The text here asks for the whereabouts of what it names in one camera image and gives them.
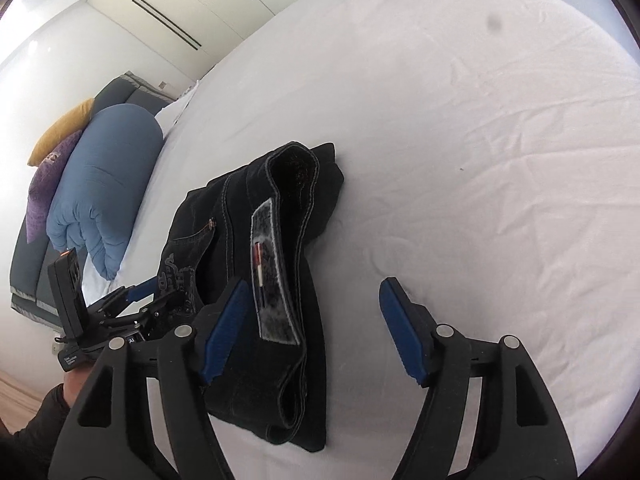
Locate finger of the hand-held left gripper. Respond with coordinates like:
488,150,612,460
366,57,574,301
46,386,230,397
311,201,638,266
106,291,194,334
90,278,159,317

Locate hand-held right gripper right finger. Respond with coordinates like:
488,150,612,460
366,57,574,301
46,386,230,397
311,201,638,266
378,276,578,480

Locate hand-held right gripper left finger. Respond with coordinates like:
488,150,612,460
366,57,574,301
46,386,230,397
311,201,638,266
47,279,251,480

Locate black pants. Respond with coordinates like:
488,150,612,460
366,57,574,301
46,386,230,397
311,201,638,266
159,141,346,453

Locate person's left forearm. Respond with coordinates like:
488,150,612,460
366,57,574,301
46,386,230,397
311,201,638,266
0,386,72,480

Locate person's left hand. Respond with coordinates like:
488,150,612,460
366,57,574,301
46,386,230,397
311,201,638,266
61,367,93,409

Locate grey headboard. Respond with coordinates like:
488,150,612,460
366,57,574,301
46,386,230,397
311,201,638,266
10,72,177,332

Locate purple pillow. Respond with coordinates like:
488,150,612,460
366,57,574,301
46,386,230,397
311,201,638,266
25,130,84,244

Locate blue duvet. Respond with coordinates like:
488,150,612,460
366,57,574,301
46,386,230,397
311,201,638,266
46,104,165,281

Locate yellow pillow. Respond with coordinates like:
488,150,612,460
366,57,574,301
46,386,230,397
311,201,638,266
27,98,96,167

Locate white bed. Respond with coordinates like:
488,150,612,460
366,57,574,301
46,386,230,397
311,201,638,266
82,0,640,480

